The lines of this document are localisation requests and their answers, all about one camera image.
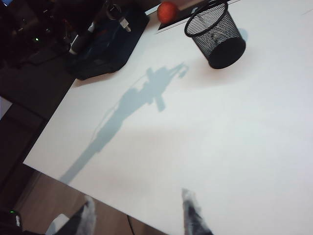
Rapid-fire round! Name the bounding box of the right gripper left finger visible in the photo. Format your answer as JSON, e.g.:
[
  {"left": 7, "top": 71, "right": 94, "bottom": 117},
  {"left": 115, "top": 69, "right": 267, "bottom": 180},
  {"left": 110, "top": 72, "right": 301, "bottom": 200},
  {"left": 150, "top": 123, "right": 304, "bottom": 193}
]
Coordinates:
[{"left": 52, "top": 195, "right": 96, "bottom": 235}]

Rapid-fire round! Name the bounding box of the dark blue box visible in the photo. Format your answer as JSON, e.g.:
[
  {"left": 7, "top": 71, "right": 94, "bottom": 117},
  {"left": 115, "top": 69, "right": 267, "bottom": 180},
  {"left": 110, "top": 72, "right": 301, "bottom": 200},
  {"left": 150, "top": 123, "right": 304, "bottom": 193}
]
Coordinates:
[{"left": 62, "top": 4, "right": 150, "bottom": 81}]

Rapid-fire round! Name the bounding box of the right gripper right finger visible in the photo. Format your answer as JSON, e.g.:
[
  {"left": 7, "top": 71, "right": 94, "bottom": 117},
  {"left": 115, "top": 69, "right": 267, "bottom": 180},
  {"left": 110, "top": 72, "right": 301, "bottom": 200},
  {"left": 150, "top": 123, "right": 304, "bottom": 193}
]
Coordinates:
[{"left": 181, "top": 188, "right": 215, "bottom": 235}]

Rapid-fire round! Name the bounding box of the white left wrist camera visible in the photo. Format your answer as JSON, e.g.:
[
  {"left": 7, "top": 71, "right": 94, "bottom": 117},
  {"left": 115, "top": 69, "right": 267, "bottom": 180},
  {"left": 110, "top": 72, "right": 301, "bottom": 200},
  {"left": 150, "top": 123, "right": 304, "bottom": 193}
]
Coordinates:
[{"left": 120, "top": 17, "right": 132, "bottom": 33}]

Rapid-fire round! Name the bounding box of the orange fruit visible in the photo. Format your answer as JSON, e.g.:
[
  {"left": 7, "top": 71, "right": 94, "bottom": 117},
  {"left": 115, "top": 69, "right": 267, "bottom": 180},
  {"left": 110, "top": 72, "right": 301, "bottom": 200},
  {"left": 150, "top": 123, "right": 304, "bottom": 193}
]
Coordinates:
[{"left": 156, "top": 1, "right": 179, "bottom": 24}]

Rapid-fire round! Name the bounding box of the black device with green light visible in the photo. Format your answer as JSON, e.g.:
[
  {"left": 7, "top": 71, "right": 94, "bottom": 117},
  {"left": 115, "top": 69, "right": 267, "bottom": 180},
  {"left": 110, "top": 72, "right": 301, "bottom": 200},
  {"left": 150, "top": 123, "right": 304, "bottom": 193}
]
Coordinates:
[{"left": 0, "top": 207, "right": 24, "bottom": 235}]

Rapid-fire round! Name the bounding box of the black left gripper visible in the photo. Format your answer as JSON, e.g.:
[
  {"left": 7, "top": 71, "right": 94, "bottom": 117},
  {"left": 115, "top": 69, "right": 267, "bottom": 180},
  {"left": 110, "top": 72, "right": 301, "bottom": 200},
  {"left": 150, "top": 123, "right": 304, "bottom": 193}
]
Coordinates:
[{"left": 94, "top": 0, "right": 124, "bottom": 37}]

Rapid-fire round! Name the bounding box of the black mesh basket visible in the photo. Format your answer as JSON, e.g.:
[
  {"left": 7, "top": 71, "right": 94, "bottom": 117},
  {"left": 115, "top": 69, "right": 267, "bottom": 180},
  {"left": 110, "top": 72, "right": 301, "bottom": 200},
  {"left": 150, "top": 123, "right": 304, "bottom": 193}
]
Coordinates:
[{"left": 183, "top": 0, "right": 246, "bottom": 70}]

